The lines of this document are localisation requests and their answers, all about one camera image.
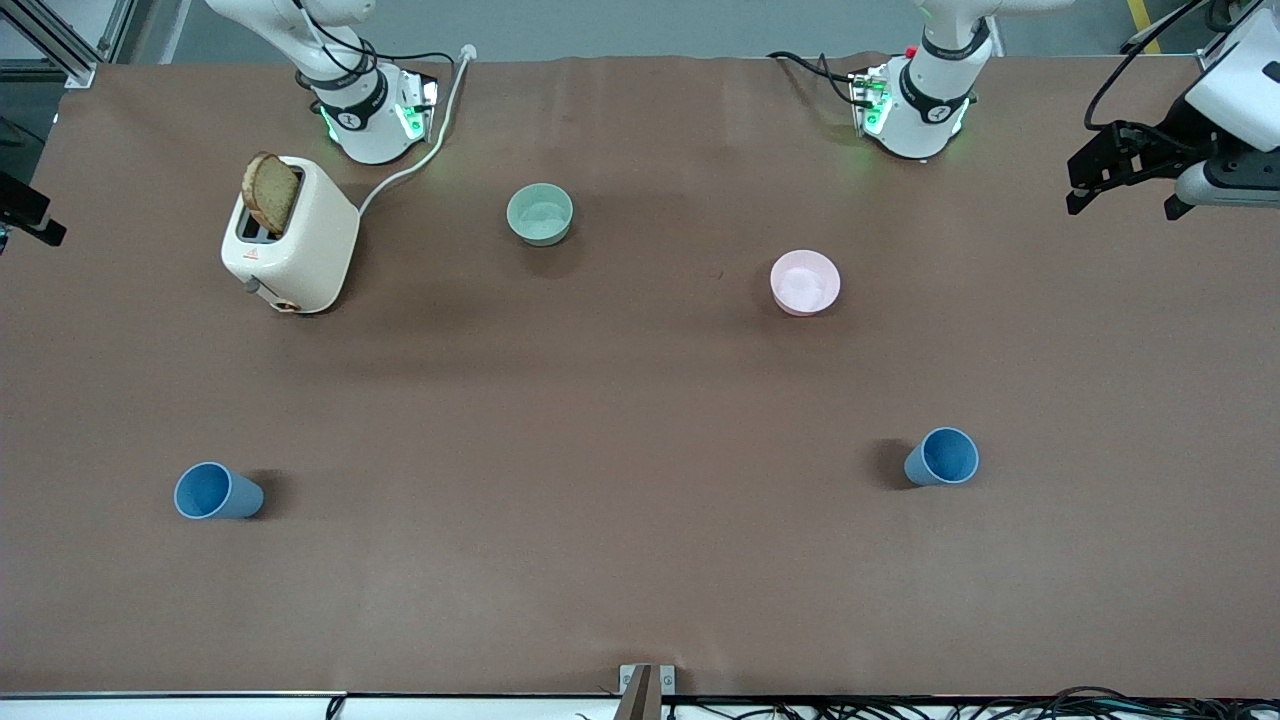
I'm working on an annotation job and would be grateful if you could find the blue plastic cup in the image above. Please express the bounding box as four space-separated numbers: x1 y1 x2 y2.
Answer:
173 461 266 521
903 427 981 488

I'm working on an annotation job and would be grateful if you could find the brown bread slice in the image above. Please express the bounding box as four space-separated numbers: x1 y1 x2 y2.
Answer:
242 152 301 237

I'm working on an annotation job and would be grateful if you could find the cream white toaster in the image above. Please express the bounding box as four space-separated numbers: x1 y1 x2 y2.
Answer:
220 155 361 316

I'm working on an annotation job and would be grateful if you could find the pink bowl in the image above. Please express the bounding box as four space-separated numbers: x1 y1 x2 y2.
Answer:
769 249 842 318

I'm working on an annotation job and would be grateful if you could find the green bowl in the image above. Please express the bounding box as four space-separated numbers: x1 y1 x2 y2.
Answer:
505 183 576 248

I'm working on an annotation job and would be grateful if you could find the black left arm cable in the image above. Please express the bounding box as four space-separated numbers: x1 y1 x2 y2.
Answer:
1083 0 1216 131

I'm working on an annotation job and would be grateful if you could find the aluminium frame profile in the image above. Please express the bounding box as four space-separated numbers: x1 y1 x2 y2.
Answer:
0 0 136 91

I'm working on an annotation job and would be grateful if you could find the black left base cable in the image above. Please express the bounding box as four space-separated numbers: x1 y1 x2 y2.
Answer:
767 50 873 107

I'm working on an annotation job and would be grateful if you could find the white toaster power cable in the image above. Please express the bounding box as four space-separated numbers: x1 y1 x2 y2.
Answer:
357 44 478 217

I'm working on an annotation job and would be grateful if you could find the black cable bundle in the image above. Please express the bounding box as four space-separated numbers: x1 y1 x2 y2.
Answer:
660 685 1280 720

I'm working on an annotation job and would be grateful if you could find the metal table edge bracket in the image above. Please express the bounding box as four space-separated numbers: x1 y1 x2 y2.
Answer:
618 663 677 720

